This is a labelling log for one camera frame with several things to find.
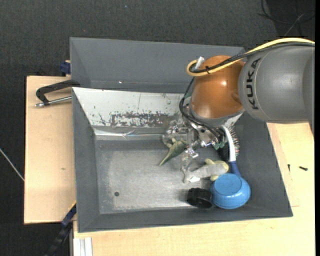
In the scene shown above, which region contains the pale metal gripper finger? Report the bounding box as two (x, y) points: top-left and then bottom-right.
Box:
(161, 124), (183, 147)
(180, 147), (199, 184)

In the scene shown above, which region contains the green toy dinosaur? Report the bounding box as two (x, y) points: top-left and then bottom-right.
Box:
(158, 137), (188, 167)

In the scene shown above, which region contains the grey and yellow toy shark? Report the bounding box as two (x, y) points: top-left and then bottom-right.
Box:
(183, 158), (230, 185)

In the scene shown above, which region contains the black ribbed round cap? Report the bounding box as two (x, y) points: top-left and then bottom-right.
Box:
(186, 187), (214, 209)

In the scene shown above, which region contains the grey metal bin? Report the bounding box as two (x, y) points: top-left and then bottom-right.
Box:
(69, 36), (294, 234)

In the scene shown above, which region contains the pale wood board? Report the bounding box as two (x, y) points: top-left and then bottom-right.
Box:
(23, 75), (301, 225)

